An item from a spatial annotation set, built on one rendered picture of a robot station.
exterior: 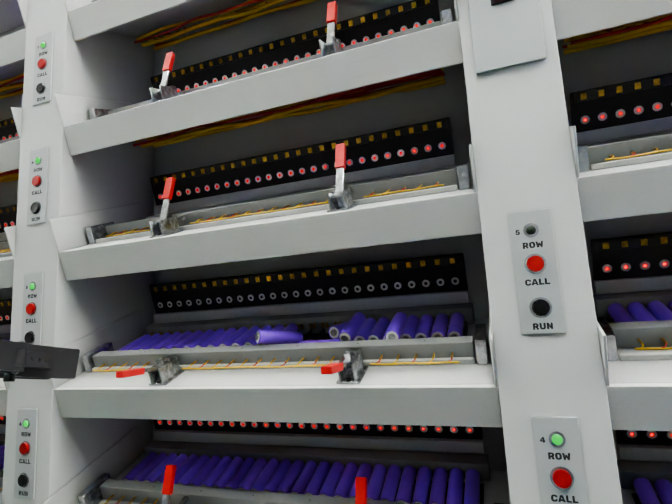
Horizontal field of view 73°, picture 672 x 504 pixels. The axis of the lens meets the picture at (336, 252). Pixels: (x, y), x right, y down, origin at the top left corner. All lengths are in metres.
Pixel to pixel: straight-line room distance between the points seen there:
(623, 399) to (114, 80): 0.90
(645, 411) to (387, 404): 0.24
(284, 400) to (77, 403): 0.33
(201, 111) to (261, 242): 0.22
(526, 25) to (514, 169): 0.16
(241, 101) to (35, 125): 0.38
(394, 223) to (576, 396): 0.25
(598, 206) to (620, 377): 0.16
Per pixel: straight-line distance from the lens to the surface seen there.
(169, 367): 0.67
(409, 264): 0.66
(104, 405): 0.73
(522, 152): 0.52
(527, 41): 0.56
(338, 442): 0.72
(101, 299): 0.84
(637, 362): 0.55
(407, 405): 0.52
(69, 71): 0.90
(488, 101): 0.54
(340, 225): 0.53
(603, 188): 0.52
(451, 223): 0.51
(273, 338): 0.62
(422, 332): 0.59
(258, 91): 0.64
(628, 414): 0.52
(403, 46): 0.59
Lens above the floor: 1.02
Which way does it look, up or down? 9 degrees up
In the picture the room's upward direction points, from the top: 3 degrees counter-clockwise
